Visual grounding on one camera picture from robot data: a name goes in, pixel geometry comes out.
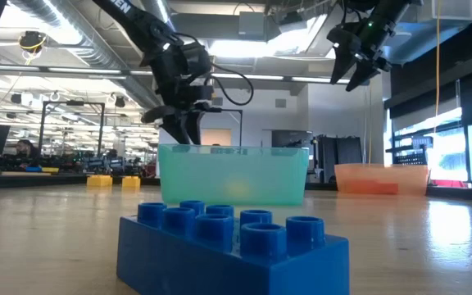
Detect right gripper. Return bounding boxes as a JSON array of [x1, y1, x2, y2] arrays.
[[327, 0, 421, 93]]

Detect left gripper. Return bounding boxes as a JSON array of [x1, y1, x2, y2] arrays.
[[140, 40, 224, 145]]

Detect long yellow toy brick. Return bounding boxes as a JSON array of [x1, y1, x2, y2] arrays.
[[86, 175, 114, 188]]

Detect long blue toy brick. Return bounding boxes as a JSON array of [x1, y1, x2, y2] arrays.
[[116, 200, 351, 295]]

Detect green translucent plastic bin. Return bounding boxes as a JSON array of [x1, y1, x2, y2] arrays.
[[157, 143, 311, 207]]

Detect long ceiling light bar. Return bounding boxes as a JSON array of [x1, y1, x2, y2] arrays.
[[0, 65, 370, 86]]

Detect black folding panels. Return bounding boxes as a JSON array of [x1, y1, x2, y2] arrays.
[[313, 134, 363, 184]]

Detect grey ceiling box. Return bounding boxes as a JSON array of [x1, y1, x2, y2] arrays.
[[238, 11, 268, 41]]

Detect black shelf rack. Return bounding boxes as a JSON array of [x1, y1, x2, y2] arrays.
[[385, 137, 429, 167]]

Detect orange translucent plastic bin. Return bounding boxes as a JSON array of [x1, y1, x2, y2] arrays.
[[334, 163, 429, 197]]

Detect person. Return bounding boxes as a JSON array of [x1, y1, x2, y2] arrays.
[[14, 138, 43, 169]]

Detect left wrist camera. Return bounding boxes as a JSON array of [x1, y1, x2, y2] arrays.
[[184, 84, 224, 114]]

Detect black background rig frame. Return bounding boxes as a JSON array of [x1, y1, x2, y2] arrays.
[[202, 107, 243, 147], [39, 101, 106, 159]]

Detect black left camera cable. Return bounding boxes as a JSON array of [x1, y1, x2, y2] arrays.
[[202, 63, 256, 107]]

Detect yellow hanging cord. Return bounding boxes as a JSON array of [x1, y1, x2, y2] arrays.
[[434, 0, 442, 134]]

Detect large silver ventilation duct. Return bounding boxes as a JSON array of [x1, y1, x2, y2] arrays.
[[10, 0, 163, 111]]

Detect small silver ventilation duct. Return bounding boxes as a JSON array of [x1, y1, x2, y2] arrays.
[[139, 0, 178, 36]]

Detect black aluminium frame rail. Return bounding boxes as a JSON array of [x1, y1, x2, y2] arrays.
[[0, 172, 472, 202]]

